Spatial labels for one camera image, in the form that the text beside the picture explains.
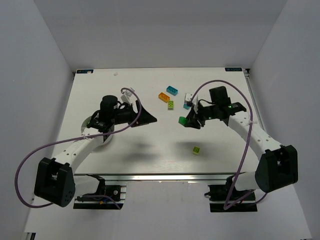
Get green lego brick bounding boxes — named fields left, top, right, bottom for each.
left=178, top=116, right=187, bottom=126

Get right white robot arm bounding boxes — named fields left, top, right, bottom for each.
left=179, top=86, right=298, bottom=193

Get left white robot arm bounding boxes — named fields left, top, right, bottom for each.
left=34, top=95, right=157, bottom=207

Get white divided round container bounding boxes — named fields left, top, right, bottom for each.
left=81, top=117, right=115, bottom=139

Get lime lego brick lower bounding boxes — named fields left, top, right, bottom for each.
left=192, top=146, right=200, bottom=155

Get orange long lego brick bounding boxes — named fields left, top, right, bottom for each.
left=158, top=92, right=171, bottom=103

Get lime long lego brick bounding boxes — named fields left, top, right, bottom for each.
left=167, top=100, right=174, bottom=111

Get blue long lego brick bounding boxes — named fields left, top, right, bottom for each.
left=166, top=85, right=179, bottom=96

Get right blue corner label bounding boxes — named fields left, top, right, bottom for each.
left=224, top=67, right=243, bottom=72

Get blue corner label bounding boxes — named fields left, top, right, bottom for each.
left=224, top=67, right=243, bottom=72
left=76, top=69, right=94, bottom=74

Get left blue corner label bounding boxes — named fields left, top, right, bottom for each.
left=76, top=69, right=94, bottom=74

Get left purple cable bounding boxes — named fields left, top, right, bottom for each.
left=14, top=87, right=143, bottom=210

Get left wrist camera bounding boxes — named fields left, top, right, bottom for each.
left=120, top=87, right=135, bottom=105

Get aluminium front rail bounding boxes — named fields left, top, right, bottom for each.
left=44, top=173, right=285, bottom=183

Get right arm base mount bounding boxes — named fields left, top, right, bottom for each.
left=204, top=183, right=258, bottom=213

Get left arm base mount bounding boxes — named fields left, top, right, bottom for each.
left=73, top=184, right=127, bottom=210

